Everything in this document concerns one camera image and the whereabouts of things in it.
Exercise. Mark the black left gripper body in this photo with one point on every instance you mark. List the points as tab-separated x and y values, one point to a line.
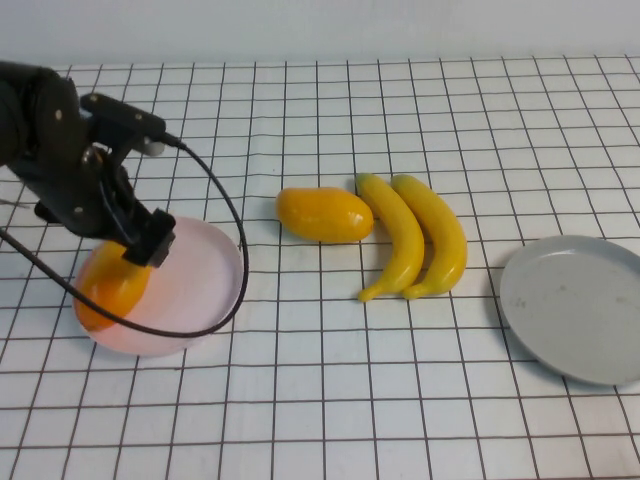
70	195

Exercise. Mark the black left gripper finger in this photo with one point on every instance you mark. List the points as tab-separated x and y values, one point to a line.
152	240

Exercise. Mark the orange-tinted yellow mango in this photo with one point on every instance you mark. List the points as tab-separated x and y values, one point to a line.
110	290

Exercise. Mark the plain yellow mango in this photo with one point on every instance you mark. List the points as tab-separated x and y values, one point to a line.
325	215

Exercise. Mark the yellow banana green tip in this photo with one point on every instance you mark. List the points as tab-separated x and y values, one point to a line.
400	235
445	235

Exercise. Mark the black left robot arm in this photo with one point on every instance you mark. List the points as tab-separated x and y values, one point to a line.
30	115

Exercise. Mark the pink round plate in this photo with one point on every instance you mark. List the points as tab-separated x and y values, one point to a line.
195	280

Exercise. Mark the grey round plate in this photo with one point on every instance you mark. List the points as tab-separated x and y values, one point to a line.
575	310

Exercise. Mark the white black-grid tablecloth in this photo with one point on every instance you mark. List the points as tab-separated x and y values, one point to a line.
320	400

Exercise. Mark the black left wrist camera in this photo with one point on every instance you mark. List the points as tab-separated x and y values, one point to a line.
125	120

